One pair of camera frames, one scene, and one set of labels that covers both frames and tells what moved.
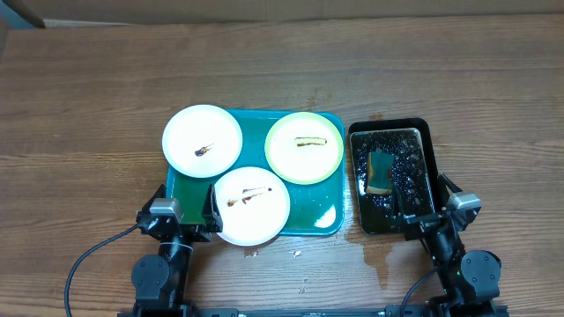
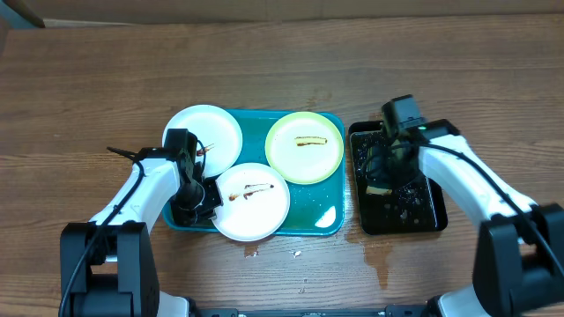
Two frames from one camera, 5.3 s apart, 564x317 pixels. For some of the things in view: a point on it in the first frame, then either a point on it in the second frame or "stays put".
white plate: x=202 y=141 stays put
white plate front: x=253 y=206 stays put
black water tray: x=396 y=172 stays put
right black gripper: x=421 y=224 -> x=404 y=182
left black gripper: x=210 y=218 -> x=207 y=213
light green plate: x=303 y=148 stays put
